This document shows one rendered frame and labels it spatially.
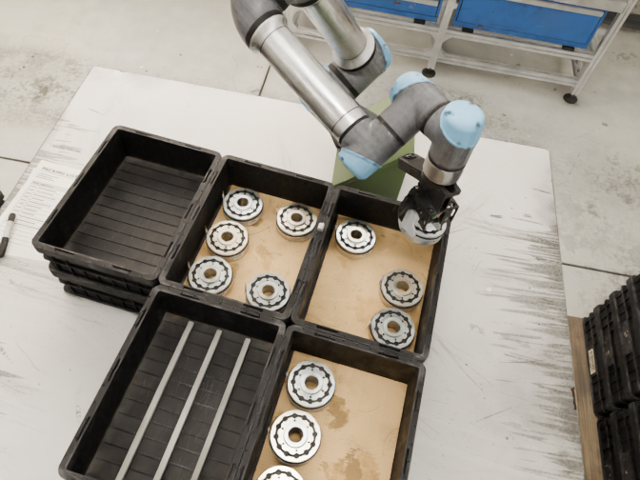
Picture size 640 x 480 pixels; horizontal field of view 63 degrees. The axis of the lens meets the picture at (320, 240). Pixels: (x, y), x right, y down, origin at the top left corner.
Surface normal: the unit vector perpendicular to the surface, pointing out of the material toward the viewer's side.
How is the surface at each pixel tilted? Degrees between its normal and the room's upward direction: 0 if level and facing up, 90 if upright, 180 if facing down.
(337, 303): 0
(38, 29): 0
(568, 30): 90
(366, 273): 0
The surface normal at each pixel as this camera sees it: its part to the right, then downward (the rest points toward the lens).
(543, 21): -0.17, 0.81
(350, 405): 0.09, -0.55
